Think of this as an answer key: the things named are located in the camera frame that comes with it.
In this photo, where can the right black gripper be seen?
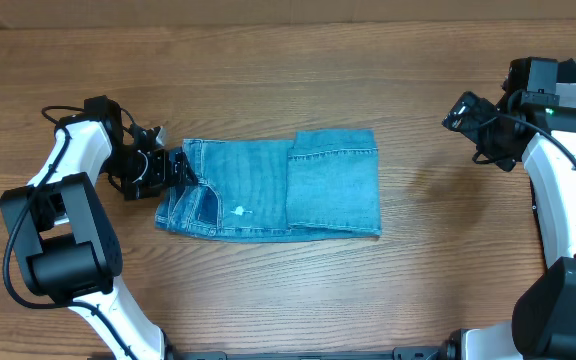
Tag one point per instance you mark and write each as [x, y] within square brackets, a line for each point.
[505, 157]

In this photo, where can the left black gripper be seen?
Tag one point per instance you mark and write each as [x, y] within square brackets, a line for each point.
[162, 175]

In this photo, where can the blue denim jeans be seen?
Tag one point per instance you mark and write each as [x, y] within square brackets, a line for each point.
[321, 184]

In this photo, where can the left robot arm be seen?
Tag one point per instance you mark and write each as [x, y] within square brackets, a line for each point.
[62, 251]

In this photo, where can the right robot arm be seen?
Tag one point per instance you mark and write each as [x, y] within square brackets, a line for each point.
[529, 126]

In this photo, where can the black garment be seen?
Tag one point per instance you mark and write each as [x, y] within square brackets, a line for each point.
[566, 72]

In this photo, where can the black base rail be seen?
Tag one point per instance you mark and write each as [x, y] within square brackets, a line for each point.
[308, 355]

